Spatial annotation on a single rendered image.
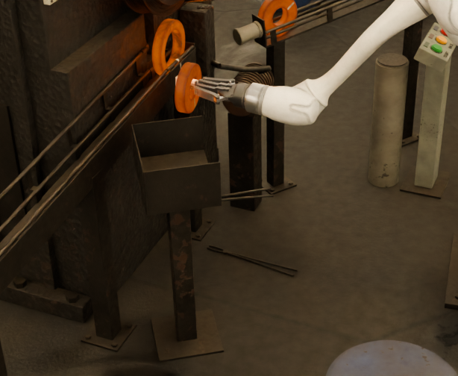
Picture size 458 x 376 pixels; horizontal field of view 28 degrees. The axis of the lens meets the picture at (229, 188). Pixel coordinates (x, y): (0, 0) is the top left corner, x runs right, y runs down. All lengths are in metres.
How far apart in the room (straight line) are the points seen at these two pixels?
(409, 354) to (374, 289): 0.88
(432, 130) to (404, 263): 0.55
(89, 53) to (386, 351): 1.18
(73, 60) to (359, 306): 1.21
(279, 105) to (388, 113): 0.89
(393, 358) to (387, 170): 1.45
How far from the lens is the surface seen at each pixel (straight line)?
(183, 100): 2.79
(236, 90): 2.76
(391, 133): 3.56
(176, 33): 3.05
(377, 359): 2.30
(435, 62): 3.36
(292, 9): 3.37
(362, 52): 2.72
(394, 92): 3.48
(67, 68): 2.66
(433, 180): 3.69
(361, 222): 3.48
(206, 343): 2.95
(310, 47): 4.81
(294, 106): 2.69
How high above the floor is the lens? 2.00
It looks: 33 degrees down
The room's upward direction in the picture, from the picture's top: 2 degrees counter-clockwise
